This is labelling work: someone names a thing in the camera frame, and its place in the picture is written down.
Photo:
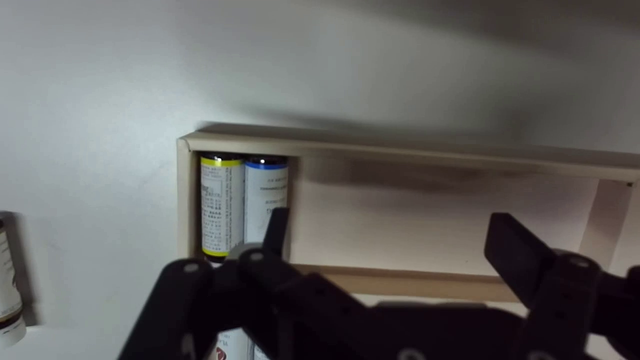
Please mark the small bottle with blue cap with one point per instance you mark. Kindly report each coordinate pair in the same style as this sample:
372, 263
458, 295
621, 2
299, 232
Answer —
265, 196

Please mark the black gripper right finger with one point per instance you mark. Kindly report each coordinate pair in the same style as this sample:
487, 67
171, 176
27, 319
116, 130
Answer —
561, 293

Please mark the small bottle with yellow cap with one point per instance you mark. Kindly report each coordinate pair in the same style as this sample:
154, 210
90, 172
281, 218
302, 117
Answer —
221, 207

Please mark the wooden two-compartment tray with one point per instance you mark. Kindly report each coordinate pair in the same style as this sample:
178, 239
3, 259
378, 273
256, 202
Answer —
333, 148

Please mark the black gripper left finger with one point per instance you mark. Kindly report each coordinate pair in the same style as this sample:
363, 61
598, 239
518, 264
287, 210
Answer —
200, 307

